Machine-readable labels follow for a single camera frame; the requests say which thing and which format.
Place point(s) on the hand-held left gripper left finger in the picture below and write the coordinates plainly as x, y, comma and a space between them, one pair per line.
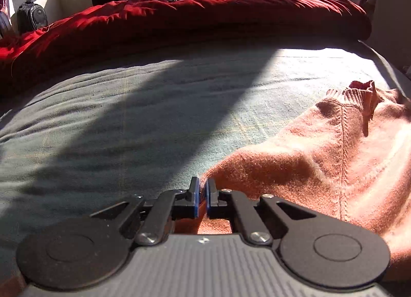
196, 199

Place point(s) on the grey backpack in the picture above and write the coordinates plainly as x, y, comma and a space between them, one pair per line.
32, 15

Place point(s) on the bed with grey-green sheet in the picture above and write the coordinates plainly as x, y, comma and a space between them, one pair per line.
112, 123

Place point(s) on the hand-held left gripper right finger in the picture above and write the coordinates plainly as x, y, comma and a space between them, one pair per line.
210, 199

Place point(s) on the red quilt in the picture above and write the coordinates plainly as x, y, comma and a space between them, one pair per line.
192, 20

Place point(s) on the pink knit sweater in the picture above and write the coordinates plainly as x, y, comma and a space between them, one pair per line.
321, 162

